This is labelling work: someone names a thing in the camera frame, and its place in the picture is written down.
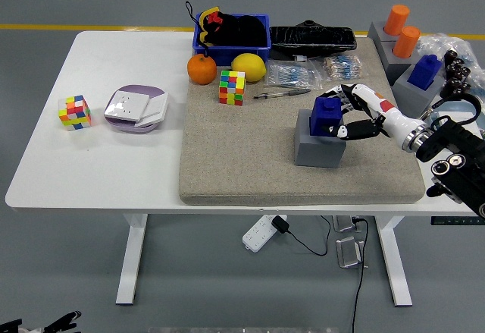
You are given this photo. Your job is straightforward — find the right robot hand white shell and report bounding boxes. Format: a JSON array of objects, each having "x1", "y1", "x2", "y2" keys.
[{"x1": 317, "y1": 83, "x2": 424, "y2": 146}]

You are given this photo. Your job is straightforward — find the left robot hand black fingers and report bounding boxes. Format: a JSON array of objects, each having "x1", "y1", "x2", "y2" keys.
[{"x1": 0, "y1": 309, "x2": 83, "y2": 333}]

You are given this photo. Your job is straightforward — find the blue square seal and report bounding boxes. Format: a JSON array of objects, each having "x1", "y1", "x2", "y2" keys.
[
  {"x1": 309, "y1": 96, "x2": 345, "y2": 137},
  {"x1": 407, "y1": 54, "x2": 443, "y2": 91}
]

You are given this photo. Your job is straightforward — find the orange cylinder seal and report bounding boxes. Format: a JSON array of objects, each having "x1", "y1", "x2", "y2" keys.
[
  {"x1": 392, "y1": 26, "x2": 421, "y2": 59},
  {"x1": 384, "y1": 4, "x2": 411, "y2": 36}
]

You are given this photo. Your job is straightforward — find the grey cube holder square slot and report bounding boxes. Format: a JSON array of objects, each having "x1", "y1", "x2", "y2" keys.
[
  {"x1": 392, "y1": 62, "x2": 445, "y2": 118},
  {"x1": 293, "y1": 108, "x2": 347, "y2": 168}
]

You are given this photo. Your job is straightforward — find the grey cube holder round slot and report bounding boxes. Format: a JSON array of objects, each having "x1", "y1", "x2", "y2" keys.
[
  {"x1": 366, "y1": 20, "x2": 397, "y2": 46},
  {"x1": 378, "y1": 36, "x2": 422, "y2": 86}
]

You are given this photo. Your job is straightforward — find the light blue plate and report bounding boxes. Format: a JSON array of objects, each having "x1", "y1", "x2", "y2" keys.
[{"x1": 430, "y1": 97, "x2": 484, "y2": 129}]

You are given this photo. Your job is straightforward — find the clear bag of resistors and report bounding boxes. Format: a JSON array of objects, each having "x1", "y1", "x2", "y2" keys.
[
  {"x1": 312, "y1": 54, "x2": 368, "y2": 83},
  {"x1": 264, "y1": 59, "x2": 323, "y2": 90}
]

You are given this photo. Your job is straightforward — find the crumpled clear plastic bag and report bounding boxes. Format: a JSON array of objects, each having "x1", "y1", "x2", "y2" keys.
[{"x1": 416, "y1": 32, "x2": 485, "y2": 102}]

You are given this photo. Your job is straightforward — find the white table leg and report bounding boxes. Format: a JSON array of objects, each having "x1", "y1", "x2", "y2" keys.
[
  {"x1": 374, "y1": 215, "x2": 413, "y2": 307},
  {"x1": 115, "y1": 214, "x2": 149, "y2": 306}
]

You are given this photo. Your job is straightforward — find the grey ballpoint pen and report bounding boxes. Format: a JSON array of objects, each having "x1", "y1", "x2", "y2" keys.
[{"x1": 252, "y1": 87, "x2": 314, "y2": 102}]

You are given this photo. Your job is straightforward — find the table height control panel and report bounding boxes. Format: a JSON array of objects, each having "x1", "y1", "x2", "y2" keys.
[{"x1": 430, "y1": 216, "x2": 485, "y2": 227}]

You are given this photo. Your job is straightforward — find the yellow lemon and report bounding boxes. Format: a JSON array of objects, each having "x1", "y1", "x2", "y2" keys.
[{"x1": 231, "y1": 52, "x2": 267, "y2": 83}]

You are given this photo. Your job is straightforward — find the grey-brown mat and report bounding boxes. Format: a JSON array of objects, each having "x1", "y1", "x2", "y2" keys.
[{"x1": 177, "y1": 36, "x2": 426, "y2": 207}]

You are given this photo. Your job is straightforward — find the black power adapter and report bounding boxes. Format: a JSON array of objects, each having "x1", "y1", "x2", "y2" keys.
[{"x1": 271, "y1": 215, "x2": 291, "y2": 234}]

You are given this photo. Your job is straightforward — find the rubik's cube white edges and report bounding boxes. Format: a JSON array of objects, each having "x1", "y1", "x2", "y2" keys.
[
  {"x1": 218, "y1": 69, "x2": 246, "y2": 107},
  {"x1": 58, "y1": 95, "x2": 92, "y2": 132}
]

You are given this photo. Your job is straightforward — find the black cloth pouch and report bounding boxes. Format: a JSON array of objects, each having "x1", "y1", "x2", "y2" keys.
[{"x1": 211, "y1": 13, "x2": 268, "y2": 48}]

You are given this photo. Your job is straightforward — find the blue plastic bin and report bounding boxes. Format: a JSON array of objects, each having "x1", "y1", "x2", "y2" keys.
[{"x1": 192, "y1": 13, "x2": 272, "y2": 67}]

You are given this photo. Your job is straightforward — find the white power strip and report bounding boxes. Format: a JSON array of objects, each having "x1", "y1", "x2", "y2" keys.
[{"x1": 242, "y1": 214, "x2": 288, "y2": 253}]

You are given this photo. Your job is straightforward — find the orange fruit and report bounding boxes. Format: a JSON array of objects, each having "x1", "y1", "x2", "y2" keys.
[{"x1": 186, "y1": 53, "x2": 217, "y2": 86}]

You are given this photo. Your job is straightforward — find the yellow black toy red bow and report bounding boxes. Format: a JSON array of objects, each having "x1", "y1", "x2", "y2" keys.
[{"x1": 198, "y1": 5, "x2": 225, "y2": 48}]

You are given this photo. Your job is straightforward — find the purple plate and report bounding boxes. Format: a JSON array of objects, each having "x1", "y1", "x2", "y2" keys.
[{"x1": 103, "y1": 84, "x2": 168, "y2": 135}]

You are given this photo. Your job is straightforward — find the metal clear bracket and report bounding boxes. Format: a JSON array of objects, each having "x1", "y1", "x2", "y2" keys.
[
  {"x1": 336, "y1": 235, "x2": 367, "y2": 270},
  {"x1": 332, "y1": 215, "x2": 365, "y2": 234}
]

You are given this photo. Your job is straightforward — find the thin black adapter cable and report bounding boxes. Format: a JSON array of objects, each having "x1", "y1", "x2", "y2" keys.
[{"x1": 286, "y1": 215, "x2": 333, "y2": 257}]

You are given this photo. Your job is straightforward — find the long black power cable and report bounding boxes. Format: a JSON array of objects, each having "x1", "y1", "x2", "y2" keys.
[{"x1": 350, "y1": 217, "x2": 371, "y2": 333}]

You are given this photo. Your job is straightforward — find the black strap loop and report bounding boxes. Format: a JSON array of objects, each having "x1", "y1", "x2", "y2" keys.
[{"x1": 184, "y1": 1, "x2": 211, "y2": 59}]

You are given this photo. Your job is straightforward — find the white wall socket panel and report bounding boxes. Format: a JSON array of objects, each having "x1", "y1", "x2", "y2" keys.
[{"x1": 104, "y1": 90, "x2": 152, "y2": 123}]

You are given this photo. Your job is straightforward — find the white wall switch panel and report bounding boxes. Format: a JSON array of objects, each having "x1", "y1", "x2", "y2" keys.
[{"x1": 134, "y1": 93, "x2": 170, "y2": 128}]

